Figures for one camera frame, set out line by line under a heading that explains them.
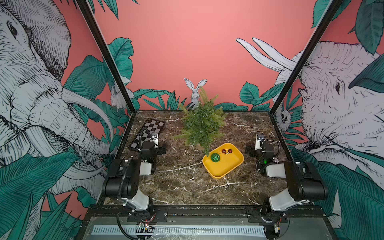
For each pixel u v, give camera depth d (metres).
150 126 1.08
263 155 0.73
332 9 0.70
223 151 0.96
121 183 0.43
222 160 0.93
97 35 0.78
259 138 0.83
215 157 0.90
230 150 0.96
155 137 0.82
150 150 0.71
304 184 0.44
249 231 0.70
